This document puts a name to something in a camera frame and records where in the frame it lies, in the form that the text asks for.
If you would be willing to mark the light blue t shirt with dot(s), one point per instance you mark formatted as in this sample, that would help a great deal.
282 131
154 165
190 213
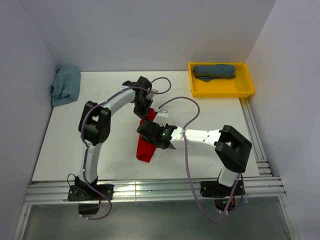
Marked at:
65 88

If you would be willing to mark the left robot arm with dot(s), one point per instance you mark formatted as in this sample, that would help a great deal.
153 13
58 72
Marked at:
95 126

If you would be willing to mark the rolled dark grey t shirt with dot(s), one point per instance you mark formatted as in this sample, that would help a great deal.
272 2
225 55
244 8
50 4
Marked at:
208 73

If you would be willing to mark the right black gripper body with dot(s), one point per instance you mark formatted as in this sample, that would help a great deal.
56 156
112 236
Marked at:
154 141

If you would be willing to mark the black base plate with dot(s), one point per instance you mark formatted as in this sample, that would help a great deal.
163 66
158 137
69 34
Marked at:
212 189
77 195

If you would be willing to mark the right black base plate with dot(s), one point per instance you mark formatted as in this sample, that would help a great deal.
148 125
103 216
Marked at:
212 189

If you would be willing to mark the aluminium side rail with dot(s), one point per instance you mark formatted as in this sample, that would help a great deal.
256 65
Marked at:
258 150

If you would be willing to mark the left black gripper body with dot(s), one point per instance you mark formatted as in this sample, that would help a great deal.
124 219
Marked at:
141 106

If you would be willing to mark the yellow plastic tray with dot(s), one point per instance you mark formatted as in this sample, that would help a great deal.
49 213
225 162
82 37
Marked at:
239 87

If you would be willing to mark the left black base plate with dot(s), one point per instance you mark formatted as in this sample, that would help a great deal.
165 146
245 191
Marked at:
77 195

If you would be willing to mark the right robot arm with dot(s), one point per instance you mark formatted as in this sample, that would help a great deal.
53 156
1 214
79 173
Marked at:
232 148

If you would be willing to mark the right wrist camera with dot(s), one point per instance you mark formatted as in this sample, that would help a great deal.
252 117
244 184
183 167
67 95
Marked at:
161 117

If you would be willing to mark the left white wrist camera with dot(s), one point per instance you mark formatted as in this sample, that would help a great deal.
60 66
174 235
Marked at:
151 93

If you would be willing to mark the aluminium front rail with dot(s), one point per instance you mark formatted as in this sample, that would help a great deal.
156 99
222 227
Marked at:
147 190

